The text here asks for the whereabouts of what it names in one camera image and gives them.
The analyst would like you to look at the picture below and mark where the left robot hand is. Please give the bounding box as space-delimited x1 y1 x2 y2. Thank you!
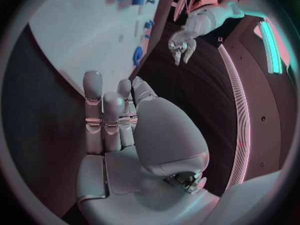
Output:
167 29 197 67

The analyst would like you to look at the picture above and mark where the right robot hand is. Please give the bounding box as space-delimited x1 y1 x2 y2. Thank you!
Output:
75 70 222 225

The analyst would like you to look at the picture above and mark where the white task board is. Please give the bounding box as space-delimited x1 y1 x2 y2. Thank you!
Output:
27 0 175 98

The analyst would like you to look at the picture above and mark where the blue gear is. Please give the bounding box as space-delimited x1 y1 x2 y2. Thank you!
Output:
132 46 145 67

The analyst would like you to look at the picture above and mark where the glowing light bar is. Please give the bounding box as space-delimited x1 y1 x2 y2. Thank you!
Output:
257 19 284 75

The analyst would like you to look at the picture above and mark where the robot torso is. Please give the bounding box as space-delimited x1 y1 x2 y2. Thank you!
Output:
216 15 293 192

